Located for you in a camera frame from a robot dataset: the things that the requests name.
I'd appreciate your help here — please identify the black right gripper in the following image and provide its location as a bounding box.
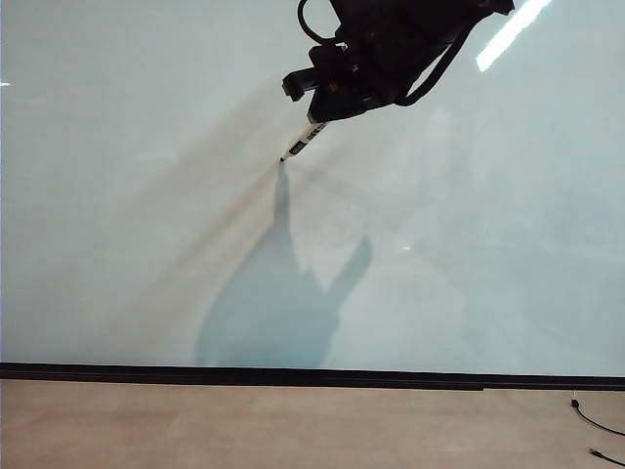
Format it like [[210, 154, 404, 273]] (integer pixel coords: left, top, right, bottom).
[[280, 42, 407, 123]]

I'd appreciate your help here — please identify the white black marker pen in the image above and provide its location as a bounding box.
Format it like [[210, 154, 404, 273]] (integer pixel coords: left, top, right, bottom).
[[278, 120, 330, 164]]

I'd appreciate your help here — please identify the large white whiteboard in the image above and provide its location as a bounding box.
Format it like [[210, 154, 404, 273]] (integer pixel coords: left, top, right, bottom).
[[0, 0, 625, 392]]

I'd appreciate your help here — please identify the black whiteboard pen tray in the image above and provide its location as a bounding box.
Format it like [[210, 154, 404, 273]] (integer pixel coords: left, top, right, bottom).
[[0, 376, 485, 393]]

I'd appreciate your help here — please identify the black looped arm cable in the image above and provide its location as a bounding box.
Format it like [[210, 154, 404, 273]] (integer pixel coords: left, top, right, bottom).
[[296, 0, 344, 48]]

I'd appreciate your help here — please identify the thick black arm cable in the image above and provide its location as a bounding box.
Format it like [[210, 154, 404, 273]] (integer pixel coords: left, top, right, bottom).
[[394, 19, 478, 107]]

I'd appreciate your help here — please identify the thin black cable with plug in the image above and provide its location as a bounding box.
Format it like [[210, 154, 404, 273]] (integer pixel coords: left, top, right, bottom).
[[569, 390, 625, 437], [589, 447, 625, 467]]

